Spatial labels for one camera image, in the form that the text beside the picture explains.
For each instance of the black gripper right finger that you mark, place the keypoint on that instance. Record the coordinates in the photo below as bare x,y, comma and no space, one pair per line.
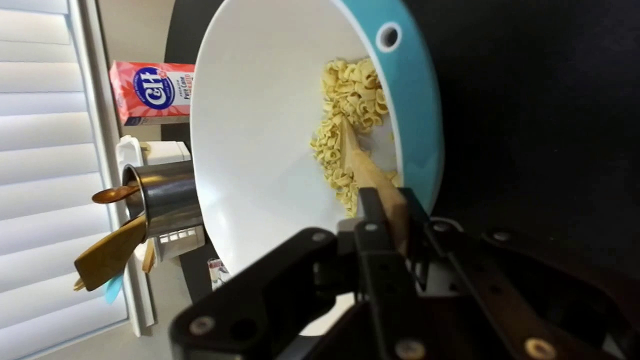
514,322

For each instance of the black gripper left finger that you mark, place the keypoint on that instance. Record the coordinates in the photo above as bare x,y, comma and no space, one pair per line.
396,314

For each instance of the wooden stirring spoon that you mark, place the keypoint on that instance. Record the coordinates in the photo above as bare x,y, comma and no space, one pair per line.
366,175

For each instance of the white bowl with blue band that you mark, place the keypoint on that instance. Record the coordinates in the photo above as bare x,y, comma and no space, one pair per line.
257,102

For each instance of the brown wooden spoon in cup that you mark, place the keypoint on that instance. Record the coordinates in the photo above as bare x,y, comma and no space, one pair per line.
114,194

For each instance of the round black table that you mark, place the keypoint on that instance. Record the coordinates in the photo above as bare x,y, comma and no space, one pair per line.
541,118

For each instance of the yellow noodles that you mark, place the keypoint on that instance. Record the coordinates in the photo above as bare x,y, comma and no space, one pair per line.
350,93

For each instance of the steel utensil holder cup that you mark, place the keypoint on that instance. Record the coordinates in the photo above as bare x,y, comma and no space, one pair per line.
167,197

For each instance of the wooden spatula in cup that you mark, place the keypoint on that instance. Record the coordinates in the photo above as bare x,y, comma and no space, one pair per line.
109,256

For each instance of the white plastic basket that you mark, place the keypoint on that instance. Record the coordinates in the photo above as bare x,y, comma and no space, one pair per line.
186,247

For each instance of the pink sugar carton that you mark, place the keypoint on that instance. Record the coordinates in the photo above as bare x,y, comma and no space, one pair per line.
151,93

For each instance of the white vertical blinds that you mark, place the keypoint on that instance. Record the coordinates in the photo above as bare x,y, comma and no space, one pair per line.
49,168

